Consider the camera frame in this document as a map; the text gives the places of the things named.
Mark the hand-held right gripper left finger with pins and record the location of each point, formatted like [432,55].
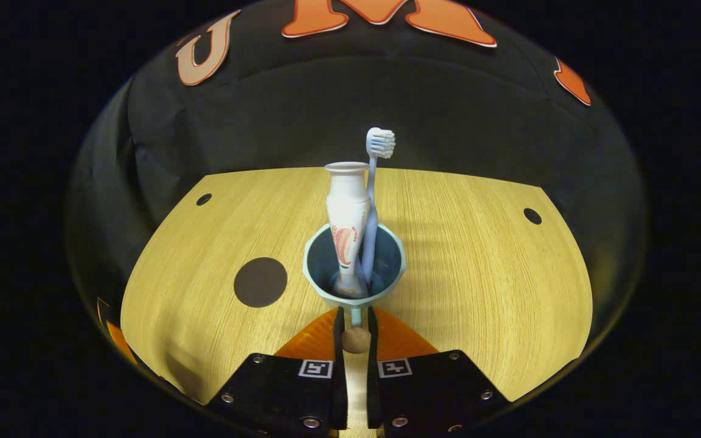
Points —
[339,359]

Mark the white toothbrush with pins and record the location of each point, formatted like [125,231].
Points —
[373,201]

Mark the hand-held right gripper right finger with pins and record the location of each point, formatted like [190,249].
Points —
[372,359]

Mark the black backdrop cloth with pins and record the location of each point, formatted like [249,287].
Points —
[448,115]

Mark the dark brown round coaster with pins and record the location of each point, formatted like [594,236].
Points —
[260,282]

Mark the white toothpaste tube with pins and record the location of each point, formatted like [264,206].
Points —
[347,207]

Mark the light blue cup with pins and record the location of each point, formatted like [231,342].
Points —
[387,261]

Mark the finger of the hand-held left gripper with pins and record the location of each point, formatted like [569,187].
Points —
[120,340]

